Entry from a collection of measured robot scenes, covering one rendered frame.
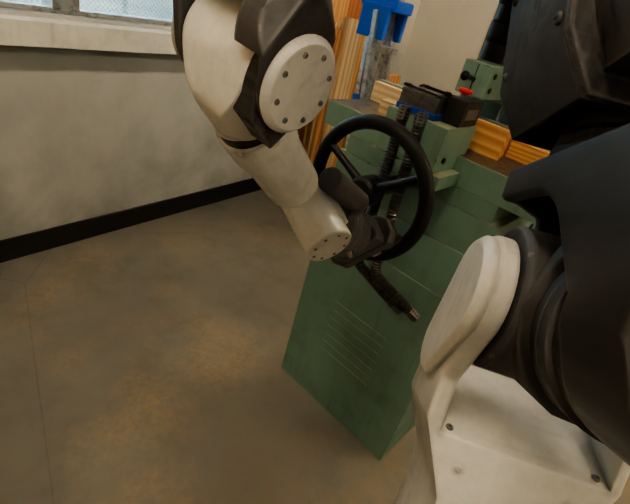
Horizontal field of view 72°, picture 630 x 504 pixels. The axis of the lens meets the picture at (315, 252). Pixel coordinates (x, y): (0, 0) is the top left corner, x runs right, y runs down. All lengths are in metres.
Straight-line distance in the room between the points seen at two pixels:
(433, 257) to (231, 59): 0.77
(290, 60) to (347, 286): 0.92
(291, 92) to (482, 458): 0.32
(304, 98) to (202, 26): 0.10
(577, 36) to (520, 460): 0.30
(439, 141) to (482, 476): 0.62
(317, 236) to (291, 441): 0.93
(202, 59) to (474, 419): 0.37
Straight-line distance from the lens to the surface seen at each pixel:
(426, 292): 1.06
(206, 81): 0.39
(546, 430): 0.45
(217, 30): 0.38
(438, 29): 3.69
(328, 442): 1.41
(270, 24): 0.33
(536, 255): 0.32
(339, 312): 1.25
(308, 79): 0.36
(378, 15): 1.93
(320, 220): 0.55
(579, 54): 0.31
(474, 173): 0.95
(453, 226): 0.99
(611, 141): 0.28
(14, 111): 1.80
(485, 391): 0.44
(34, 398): 1.48
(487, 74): 1.07
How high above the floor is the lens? 1.12
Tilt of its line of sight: 30 degrees down
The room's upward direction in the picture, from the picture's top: 15 degrees clockwise
